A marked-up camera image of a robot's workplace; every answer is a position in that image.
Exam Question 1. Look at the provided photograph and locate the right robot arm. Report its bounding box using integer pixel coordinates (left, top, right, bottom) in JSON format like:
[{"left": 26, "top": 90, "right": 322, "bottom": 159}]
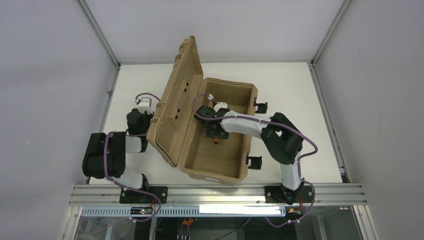
[{"left": 194, "top": 105, "right": 304, "bottom": 205}]

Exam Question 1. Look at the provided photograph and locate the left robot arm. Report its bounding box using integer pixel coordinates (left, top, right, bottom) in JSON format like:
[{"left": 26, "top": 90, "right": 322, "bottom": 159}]
[{"left": 82, "top": 107, "right": 154, "bottom": 192}]

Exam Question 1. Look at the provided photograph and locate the tan plastic tool box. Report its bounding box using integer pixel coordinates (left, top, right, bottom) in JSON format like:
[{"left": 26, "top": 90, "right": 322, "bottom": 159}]
[{"left": 147, "top": 35, "right": 258, "bottom": 186}]

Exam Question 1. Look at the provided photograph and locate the black upper box latch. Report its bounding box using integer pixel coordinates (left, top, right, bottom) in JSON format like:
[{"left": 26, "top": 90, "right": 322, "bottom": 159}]
[{"left": 253, "top": 98, "right": 268, "bottom": 114}]

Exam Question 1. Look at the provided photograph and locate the black box latch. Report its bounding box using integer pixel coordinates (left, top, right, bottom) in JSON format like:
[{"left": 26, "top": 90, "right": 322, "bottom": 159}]
[
  {"left": 245, "top": 155, "right": 263, "bottom": 170},
  {"left": 253, "top": 98, "right": 268, "bottom": 114}
]

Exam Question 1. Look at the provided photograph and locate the black lower box latch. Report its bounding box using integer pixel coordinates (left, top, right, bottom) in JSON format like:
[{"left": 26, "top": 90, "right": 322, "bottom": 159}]
[{"left": 245, "top": 155, "right": 263, "bottom": 170}]

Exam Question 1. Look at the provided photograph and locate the small green circuit board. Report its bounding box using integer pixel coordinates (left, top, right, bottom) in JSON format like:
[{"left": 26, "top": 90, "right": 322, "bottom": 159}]
[{"left": 130, "top": 207, "right": 154, "bottom": 216}]

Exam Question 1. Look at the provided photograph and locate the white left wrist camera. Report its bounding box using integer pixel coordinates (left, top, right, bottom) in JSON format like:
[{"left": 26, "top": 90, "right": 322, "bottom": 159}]
[{"left": 134, "top": 96, "right": 154, "bottom": 115}]

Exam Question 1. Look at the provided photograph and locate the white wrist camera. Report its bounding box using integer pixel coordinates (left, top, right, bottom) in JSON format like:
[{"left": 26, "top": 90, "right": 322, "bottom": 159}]
[
  {"left": 134, "top": 96, "right": 154, "bottom": 115},
  {"left": 213, "top": 101, "right": 228, "bottom": 112}
]

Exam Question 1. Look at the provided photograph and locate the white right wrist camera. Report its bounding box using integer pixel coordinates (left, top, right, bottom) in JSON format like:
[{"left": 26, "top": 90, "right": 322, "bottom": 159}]
[{"left": 213, "top": 101, "right": 228, "bottom": 112}]

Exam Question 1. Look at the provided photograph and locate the aluminium front rail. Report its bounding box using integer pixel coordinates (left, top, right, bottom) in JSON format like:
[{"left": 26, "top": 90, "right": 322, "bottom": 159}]
[{"left": 69, "top": 183, "right": 367, "bottom": 207}]

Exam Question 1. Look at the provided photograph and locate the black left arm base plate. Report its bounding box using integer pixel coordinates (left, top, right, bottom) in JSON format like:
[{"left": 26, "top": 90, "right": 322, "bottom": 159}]
[{"left": 119, "top": 186, "right": 169, "bottom": 204}]

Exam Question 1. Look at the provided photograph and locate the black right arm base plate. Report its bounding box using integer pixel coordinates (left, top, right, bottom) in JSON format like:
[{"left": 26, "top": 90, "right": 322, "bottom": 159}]
[{"left": 263, "top": 185, "right": 315, "bottom": 205}]

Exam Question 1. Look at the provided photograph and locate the grey slotted cable duct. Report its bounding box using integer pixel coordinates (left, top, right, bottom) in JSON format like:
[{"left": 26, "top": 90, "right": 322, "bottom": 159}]
[{"left": 81, "top": 204, "right": 286, "bottom": 218}]

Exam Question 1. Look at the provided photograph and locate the aluminium left frame post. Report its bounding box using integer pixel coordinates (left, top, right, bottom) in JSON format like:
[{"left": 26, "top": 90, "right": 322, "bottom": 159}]
[{"left": 76, "top": 0, "right": 121, "bottom": 69}]

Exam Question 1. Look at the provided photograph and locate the aluminium frame post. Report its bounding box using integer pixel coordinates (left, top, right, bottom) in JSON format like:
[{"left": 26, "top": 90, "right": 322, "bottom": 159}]
[
  {"left": 76, "top": 0, "right": 121, "bottom": 69},
  {"left": 310, "top": 0, "right": 352, "bottom": 68}
]

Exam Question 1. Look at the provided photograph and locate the aluminium right frame post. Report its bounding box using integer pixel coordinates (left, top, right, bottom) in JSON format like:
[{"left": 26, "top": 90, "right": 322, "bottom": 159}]
[{"left": 310, "top": 0, "right": 352, "bottom": 68}]

